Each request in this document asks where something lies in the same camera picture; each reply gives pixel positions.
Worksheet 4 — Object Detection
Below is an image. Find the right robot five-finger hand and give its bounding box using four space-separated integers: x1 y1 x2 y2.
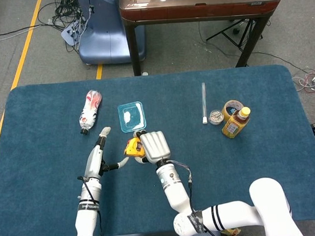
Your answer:
133 127 173 165

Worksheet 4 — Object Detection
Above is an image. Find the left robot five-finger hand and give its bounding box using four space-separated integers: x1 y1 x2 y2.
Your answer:
80 124 131 181

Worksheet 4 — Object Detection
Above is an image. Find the yellow tape measure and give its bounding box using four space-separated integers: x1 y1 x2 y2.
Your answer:
122 136 146 158

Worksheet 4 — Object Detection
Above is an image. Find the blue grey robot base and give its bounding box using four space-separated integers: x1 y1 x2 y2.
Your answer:
58 0 148 68

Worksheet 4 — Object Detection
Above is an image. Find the brown packing tape roll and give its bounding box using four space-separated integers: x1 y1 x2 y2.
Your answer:
221 99 246 122

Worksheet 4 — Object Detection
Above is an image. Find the clear blue plastic lid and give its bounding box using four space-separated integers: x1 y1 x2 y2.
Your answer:
117 101 148 134

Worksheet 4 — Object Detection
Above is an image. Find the plastic bottle white red label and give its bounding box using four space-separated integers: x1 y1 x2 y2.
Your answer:
77 88 106 136

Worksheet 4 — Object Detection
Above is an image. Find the blue felt table cover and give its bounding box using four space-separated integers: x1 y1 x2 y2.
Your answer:
0 61 315 236

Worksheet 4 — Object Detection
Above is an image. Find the clear tube white cap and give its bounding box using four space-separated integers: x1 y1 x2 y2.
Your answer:
200 82 209 125

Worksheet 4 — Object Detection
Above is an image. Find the small round clip container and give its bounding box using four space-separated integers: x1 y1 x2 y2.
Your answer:
208 108 225 126

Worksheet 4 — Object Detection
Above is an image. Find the tea bottle yellow cap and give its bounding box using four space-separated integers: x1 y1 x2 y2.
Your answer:
220 106 253 141

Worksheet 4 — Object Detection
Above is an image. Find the yellow snack packet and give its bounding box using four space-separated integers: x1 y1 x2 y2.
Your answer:
221 227 242 236

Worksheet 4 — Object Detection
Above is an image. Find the black tripod stand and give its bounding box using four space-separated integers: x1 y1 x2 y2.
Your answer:
204 17 264 54

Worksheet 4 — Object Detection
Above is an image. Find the brown mahjong table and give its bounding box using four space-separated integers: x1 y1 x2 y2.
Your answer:
119 0 287 77

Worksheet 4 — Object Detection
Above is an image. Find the black cable bundle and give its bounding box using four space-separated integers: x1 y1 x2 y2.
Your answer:
35 0 94 55

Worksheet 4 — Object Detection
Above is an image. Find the long black floor cable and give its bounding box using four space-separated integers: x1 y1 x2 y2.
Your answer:
0 22 53 45

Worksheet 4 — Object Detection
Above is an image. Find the red white wire tangle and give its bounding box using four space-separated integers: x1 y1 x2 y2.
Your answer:
292 68 315 96

